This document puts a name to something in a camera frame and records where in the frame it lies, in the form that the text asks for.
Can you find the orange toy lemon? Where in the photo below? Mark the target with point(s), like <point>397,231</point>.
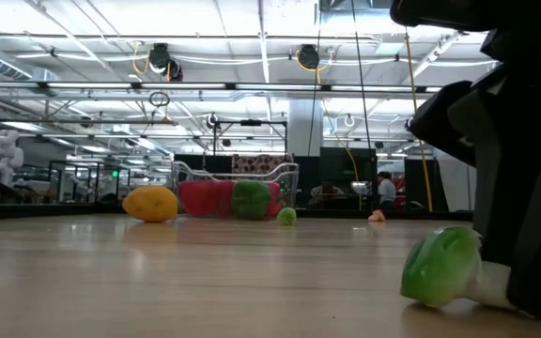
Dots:
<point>150,203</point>

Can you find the long ceiling light bar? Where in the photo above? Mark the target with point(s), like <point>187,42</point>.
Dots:
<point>87,86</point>

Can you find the large red toy bell pepper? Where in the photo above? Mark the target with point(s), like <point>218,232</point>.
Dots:
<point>276,197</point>

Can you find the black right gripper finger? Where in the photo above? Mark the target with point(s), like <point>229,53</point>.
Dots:
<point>493,206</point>
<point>540,225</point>

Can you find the small red toy bell pepper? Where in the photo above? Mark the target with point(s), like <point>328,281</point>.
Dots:
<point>195,199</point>

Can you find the black partition panel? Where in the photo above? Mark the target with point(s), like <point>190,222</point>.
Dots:
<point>336,169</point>
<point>415,188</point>

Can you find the clear plastic bin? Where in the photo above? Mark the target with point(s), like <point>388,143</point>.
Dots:
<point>290,180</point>

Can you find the pink cap toy mushroom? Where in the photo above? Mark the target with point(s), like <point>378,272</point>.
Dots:
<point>376,216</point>

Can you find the white curtain panel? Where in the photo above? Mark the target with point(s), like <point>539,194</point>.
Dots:
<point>453,188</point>

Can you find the small black ceiling reel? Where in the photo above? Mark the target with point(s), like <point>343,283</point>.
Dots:
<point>211,121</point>

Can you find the black overhead gantry frame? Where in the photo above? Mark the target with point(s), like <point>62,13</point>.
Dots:
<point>251,122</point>

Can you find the dark floral patterned cloth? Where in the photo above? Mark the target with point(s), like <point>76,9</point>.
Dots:
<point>256,164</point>

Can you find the person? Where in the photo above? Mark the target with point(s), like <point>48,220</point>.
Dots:
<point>386,190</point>

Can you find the green toy bell pepper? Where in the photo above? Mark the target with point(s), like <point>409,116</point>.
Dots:
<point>250,199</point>

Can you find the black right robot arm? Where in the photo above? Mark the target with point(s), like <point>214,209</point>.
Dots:
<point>486,14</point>

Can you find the white square pillar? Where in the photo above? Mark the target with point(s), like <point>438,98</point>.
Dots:
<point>301,127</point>

